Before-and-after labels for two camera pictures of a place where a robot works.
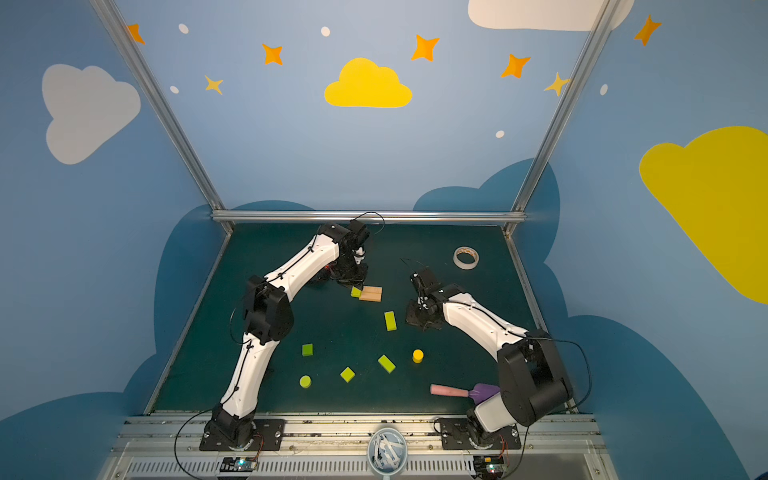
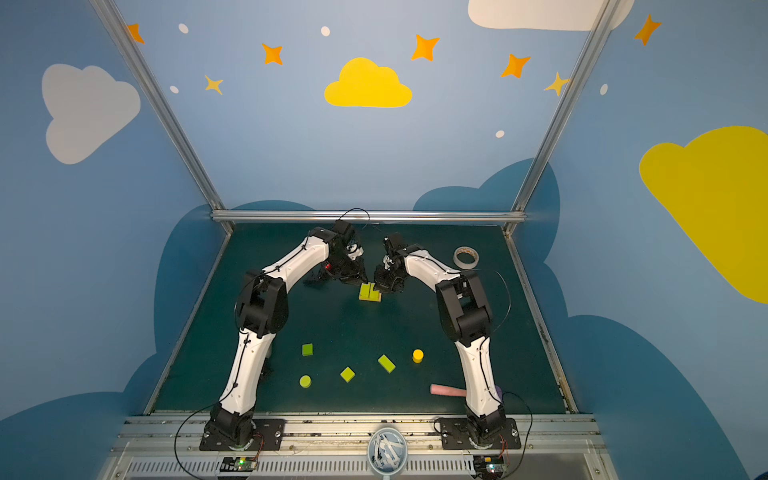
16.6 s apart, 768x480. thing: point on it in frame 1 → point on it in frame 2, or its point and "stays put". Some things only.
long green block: (390, 321) → (370, 294)
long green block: (385, 362) stays put
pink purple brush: (478, 392) stays put
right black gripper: (424, 310) → (387, 279)
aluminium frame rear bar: (369, 216) stays put
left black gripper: (351, 269) stays put
